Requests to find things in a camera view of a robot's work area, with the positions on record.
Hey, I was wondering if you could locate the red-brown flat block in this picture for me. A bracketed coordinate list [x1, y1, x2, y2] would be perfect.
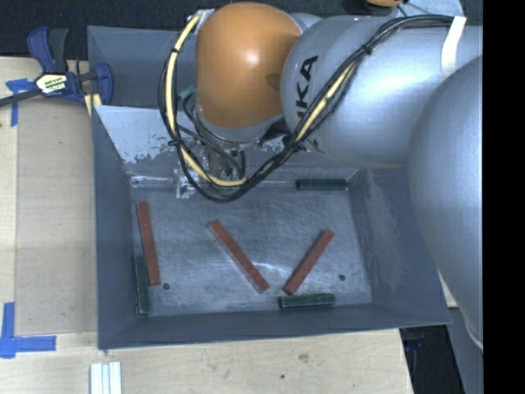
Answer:
[207, 219, 271, 295]
[135, 201, 162, 286]
[282, 228, 336, 296]

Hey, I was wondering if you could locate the grey metal bin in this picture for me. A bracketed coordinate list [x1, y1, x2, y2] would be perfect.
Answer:
[86, 25, 453, 350]

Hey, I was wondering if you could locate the dark green flat block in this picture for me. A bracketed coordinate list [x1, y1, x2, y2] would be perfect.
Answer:
[278, 292, 336, 309]
[295, 177, 349, 192]
[132, 254, 153, 317]

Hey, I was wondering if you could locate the pale wood flat board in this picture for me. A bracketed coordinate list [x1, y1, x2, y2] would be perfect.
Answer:
[15, 96, 99, 337]

